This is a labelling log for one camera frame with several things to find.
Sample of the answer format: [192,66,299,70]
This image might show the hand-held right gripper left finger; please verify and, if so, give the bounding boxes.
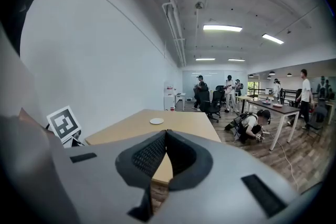
[62,129,168,224]

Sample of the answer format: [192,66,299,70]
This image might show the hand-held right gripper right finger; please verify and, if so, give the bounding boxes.
[160,129,302,224]

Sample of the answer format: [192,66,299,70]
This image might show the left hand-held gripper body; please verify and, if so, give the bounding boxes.
[46,105,86,149]

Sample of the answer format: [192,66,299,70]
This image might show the black office chair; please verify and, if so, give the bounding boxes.
[198,89,222,123]
[211,85,224,111]

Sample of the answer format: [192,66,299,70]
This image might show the dark table white legs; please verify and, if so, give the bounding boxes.
[246,99,301,152]

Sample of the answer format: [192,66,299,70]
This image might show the white desk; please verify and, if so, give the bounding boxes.
[174,92,186,111]

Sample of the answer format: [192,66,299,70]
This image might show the white cabinet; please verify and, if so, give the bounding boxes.
[163,94,176,111]

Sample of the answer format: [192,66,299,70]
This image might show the white box red label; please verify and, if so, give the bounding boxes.
[164,81,176,95]

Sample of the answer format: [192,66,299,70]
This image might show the white ceiling pipes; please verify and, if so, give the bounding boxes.
[162,0,187,68]

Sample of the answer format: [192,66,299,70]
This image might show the white floor cable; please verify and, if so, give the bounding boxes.
[267,131,300,192]

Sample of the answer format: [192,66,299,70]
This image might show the yellow table black pedestal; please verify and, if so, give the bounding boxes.
[235,95,255,113]

